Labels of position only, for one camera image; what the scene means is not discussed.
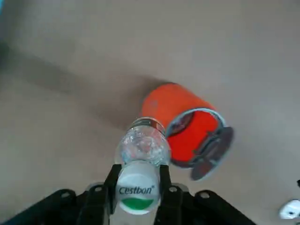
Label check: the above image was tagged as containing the orange cylindrical bin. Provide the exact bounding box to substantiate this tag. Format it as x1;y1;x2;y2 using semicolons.
140;82;235;181

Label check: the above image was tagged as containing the silver swing bin lid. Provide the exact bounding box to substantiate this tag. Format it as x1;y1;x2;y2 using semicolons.
190;126;235;181

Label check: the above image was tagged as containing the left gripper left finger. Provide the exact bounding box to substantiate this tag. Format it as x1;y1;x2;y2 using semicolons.
4;164;123;225

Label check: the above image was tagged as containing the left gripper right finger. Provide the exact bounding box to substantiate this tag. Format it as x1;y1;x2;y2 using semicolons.
153;165;256;225

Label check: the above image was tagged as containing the clear water bottle white cap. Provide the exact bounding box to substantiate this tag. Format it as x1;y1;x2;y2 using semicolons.
113;116;173;216

